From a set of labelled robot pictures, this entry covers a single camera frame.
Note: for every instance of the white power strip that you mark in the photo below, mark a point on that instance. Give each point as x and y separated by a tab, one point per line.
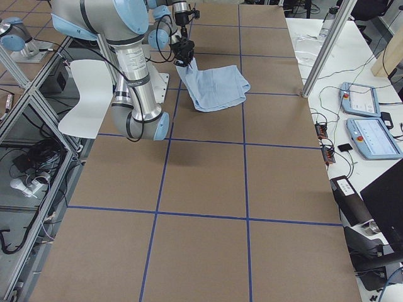
31	189

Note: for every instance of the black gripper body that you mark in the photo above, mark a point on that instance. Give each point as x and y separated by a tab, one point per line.
181	18
184	51

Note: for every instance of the blue teach pendant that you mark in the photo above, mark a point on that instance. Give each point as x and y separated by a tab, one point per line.
359	99
372	139

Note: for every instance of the light blue button shirt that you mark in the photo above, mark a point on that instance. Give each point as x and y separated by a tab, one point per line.
214	89

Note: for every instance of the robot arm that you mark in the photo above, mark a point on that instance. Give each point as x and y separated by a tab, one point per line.
129	27

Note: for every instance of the black monitor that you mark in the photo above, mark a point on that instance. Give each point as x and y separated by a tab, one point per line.
383	199

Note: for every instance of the lower blue teach pendant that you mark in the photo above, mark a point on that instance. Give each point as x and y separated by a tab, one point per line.
372	139

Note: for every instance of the white plastic chair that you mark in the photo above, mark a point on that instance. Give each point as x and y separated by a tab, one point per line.
95	88

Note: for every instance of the upper blue teach pendant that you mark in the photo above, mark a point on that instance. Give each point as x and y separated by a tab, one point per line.
359	99

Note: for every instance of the aluminium frame post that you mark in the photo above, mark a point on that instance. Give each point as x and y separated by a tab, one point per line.
331	39

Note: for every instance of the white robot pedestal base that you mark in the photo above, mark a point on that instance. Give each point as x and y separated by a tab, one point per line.
159	83

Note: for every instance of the clear water bottle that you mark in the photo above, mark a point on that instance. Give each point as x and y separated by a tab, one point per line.
327	23

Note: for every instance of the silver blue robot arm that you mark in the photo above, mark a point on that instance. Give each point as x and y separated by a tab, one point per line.
164	7

